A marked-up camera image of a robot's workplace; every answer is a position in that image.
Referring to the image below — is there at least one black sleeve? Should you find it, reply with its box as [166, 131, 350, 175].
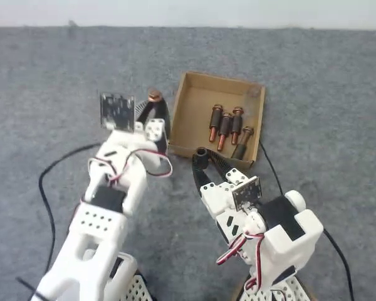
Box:
[196, 147, 211, 169]

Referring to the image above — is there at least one copper bolt in black sleeve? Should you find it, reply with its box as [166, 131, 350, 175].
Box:
[231, 125, 254, 160]
[207, 103, 224, 141]
[230, 106, 244, 145]
[217, 112, 233, 151]

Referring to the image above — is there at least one cardboard box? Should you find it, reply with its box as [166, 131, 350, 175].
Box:
[168, 71, 266, 169]

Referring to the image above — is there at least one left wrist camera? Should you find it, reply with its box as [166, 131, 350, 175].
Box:
[99, 92, 136, 132]

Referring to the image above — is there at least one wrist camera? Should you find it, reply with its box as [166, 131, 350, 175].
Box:
[231, 176, 263, 211]
[99, 92, 136, 132]

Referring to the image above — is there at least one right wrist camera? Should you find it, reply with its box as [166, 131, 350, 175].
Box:
[231, 176, 263, 211]

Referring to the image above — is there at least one black cable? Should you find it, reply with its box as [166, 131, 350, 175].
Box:
[258, 140, 355, 301]
[16, 142, 102, 298]

